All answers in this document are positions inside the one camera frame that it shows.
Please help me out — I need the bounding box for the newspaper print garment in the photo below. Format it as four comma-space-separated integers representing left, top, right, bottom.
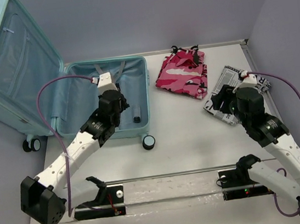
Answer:
197, 60, 276, 130

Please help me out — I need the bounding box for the clear tube with black cap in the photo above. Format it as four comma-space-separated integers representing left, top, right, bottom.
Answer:
133, 106, 141, 124

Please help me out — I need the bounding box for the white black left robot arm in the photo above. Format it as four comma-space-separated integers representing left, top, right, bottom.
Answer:
20, 90, 129, 224

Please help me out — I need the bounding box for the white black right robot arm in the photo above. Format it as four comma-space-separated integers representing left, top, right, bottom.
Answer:
211, 85, 300, 217

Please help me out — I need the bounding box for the pink camouflage folded garment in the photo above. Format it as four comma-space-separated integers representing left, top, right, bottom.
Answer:
155, 45, 208, 100

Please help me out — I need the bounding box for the light blue open suitcase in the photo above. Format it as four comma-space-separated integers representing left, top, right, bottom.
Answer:
0, 0, 156, 152

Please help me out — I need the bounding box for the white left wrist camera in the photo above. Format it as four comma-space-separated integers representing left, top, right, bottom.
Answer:
97, 72, 118, 95

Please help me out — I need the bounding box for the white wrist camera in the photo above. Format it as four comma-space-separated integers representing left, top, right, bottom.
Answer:
97, 72, 118, 95
237, 71, 257, 89

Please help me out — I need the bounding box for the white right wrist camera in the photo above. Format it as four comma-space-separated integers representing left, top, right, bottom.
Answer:
237, 71, 257, 89

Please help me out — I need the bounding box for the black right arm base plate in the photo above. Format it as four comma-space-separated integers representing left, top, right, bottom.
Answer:
216, 169, 273, 201

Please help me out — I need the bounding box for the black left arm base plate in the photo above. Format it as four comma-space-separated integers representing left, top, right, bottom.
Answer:
73, 184, 126, 221

